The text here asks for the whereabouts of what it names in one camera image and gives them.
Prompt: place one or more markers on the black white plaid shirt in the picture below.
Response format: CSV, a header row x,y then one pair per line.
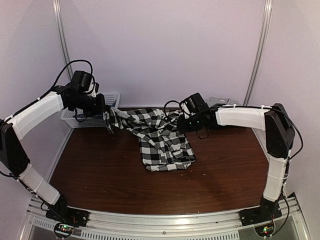
x,y
162,146

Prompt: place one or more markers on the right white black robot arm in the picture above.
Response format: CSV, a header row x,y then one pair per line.
x,y
272,120

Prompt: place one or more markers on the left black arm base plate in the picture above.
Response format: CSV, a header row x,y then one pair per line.
x,y
73,216

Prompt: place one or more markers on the right small circuit board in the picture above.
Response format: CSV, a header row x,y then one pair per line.
x,y
264,230

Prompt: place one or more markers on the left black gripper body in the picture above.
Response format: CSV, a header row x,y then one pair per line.
x,y
90,107

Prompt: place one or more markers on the left small circuit board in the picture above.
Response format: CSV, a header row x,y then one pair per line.
x,y
63,230

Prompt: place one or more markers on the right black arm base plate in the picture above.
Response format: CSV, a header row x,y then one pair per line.
x,y
257,215

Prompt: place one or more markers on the left aluminium frame post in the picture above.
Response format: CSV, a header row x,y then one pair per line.
x,y
60,30

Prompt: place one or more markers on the small circuit board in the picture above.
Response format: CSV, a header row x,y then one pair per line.
x,y
63,230
264,230

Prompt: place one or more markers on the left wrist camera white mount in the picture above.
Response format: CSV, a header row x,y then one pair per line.
x,y
94,88

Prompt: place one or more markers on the aluminium frame post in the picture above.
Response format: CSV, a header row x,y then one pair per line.
x,y
60,30
264,31

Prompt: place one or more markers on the blue patterned shirt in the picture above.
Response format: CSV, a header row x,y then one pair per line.
x,y
99,115

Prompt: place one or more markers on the aluminium front rail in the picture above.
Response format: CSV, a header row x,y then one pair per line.
x,y
221,225

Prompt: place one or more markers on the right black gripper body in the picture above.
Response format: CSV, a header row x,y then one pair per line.
x,y
196,124

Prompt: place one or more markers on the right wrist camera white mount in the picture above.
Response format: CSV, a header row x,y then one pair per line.
x,y
184,109

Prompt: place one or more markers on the folded grey collared shirt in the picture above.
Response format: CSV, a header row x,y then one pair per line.
x,y
211,101

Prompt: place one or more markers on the right aluminium frame post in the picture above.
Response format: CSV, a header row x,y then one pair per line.
x,y
264,31

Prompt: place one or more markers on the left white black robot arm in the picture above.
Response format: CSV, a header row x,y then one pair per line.
x,y
79,94

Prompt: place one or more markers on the white plastic mesh basket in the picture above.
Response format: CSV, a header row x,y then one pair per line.
x,y
76,119

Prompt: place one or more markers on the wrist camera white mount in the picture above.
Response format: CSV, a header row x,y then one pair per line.
x,y
94,88
184,109

